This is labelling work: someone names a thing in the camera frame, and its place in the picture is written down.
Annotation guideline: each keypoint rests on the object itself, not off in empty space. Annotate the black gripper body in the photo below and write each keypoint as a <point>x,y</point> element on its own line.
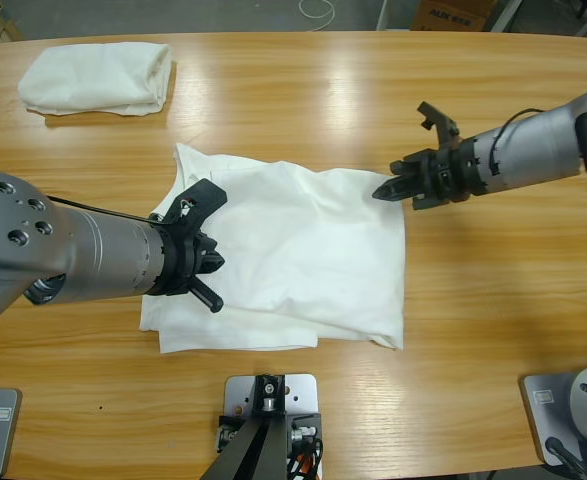
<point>178,260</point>
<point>453,170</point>

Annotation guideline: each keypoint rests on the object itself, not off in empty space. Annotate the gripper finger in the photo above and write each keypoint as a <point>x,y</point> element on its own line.
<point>403,194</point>
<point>215,262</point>
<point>210,244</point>
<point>405,183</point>

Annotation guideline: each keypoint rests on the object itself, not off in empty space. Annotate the white t-shirt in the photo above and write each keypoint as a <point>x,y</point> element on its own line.
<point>298,250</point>

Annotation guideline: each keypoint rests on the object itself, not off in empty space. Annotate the white cloth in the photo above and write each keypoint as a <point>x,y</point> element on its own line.
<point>83,80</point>

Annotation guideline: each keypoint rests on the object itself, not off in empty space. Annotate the cardboard box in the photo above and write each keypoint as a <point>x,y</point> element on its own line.
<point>448,15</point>

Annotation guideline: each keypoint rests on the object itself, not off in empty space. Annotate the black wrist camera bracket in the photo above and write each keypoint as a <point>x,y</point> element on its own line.
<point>440,122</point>
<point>203,192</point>

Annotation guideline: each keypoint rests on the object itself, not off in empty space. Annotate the white camera stand mount block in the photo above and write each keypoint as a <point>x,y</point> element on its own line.
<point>300,395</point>

